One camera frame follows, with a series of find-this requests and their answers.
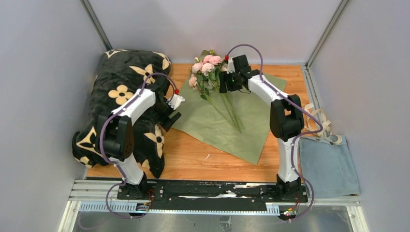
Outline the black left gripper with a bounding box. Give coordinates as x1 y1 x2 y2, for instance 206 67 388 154
150 98 182 132

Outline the pink fake flower bouquet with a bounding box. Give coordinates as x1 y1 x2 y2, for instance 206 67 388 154
188 49 244 132

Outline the green and peach wrapping paper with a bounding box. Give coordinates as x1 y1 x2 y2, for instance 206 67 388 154
173 67 270 165

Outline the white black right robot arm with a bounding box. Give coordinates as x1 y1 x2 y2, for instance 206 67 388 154
219 55 304 202

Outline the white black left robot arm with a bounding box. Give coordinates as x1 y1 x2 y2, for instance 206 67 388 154
96 73 185 200

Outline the black floral plush blanket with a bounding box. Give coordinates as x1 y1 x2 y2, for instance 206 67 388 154
72 49 172 178

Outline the blue denim tote bag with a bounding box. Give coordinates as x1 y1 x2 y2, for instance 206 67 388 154
299 103 361 198

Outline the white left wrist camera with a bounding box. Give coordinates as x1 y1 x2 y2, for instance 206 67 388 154
167 89 185 110

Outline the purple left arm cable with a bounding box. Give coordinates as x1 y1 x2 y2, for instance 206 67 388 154
99 72 178 219

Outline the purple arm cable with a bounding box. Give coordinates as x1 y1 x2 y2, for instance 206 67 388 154
226 44 323 221
99 72 178 219

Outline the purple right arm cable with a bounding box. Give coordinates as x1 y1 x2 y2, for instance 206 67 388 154
226 44 323 221

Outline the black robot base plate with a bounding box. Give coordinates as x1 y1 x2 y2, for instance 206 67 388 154
117 179 308 212

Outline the aluminium front frame rail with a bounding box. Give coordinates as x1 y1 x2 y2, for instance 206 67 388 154
59 178 369 232

